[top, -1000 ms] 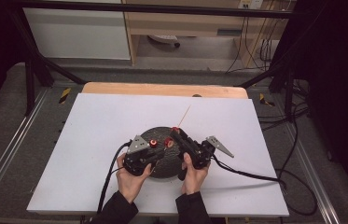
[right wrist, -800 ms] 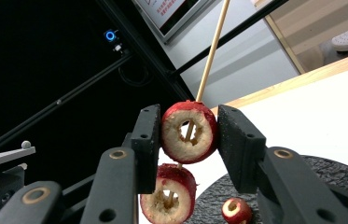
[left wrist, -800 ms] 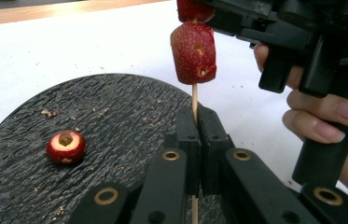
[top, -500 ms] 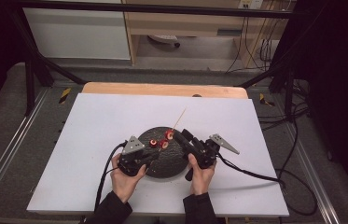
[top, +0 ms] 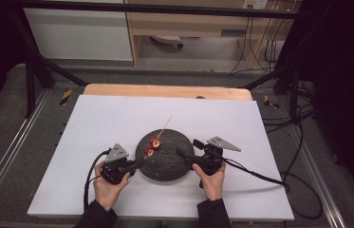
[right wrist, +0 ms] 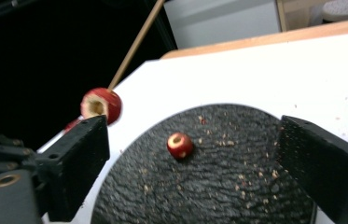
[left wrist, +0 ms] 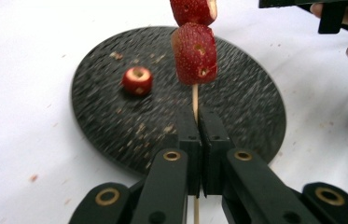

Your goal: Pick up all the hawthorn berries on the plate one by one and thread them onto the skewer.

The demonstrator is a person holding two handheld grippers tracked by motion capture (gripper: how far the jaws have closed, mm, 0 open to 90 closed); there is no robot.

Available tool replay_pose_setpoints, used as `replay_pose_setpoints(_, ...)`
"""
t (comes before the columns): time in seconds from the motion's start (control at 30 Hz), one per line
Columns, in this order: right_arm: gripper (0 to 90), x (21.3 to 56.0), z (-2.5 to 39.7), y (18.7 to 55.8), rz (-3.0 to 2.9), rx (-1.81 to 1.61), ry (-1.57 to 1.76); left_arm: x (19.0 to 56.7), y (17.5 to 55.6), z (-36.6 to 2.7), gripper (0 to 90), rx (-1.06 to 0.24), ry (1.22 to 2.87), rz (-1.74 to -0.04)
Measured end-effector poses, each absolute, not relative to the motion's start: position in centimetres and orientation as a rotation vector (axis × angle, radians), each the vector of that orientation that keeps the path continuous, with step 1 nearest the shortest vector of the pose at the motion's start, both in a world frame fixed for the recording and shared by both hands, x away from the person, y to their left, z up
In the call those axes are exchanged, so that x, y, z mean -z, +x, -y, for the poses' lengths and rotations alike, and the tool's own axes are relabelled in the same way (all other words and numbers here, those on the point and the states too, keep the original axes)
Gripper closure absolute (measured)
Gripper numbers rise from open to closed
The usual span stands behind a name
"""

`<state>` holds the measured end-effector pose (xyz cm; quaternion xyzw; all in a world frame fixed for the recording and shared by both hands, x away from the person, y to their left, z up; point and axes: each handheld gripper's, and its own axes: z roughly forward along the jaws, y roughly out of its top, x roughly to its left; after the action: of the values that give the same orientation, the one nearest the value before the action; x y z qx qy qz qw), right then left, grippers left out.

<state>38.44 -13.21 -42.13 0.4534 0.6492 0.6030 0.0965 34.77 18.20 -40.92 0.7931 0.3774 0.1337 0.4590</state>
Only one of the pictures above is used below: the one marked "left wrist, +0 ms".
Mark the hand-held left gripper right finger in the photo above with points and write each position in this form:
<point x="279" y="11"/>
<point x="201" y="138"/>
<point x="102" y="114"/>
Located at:
<point x="215" y="146"/>

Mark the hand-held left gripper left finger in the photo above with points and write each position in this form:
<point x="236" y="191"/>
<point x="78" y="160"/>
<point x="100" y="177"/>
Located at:
<point x="190" y="149"/>

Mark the thin bamboo skewer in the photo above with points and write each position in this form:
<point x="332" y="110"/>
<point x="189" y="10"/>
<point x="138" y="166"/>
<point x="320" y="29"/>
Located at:
<point x="195" y="99"/>

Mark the red cored hawthorn fruit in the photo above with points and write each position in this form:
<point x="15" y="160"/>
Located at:
<point x="193" y="11"/>
<point x="137" y="81"/>
<point x="195" y="53"/>

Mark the black round stone plate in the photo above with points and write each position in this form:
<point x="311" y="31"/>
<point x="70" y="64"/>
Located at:
<point x="106" y="124"/>

